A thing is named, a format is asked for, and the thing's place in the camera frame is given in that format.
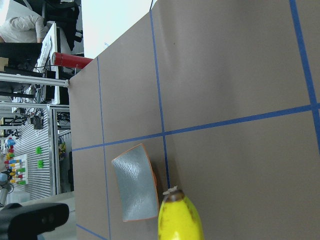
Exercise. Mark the yellow single banana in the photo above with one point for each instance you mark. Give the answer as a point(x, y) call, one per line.
point(178, 217)

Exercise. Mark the aluminium frame post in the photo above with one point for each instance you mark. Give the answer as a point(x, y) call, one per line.
point(16, 78)

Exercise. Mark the grey square plate orange rim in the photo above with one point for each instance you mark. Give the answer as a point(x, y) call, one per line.
point(137, 184)

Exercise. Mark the slotted tool wall panel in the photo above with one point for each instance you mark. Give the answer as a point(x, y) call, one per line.
point(36, 145)

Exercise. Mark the black depth camera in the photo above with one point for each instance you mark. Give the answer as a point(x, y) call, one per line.
point(18, 222)

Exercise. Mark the red cylinder tube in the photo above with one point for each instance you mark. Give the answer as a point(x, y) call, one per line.
point(70, 61)

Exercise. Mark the seated person grey shirt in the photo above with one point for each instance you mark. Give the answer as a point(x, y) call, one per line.
point(23, 29)

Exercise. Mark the brown paper table mat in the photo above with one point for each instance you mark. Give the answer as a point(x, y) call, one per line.
point(225, 97)

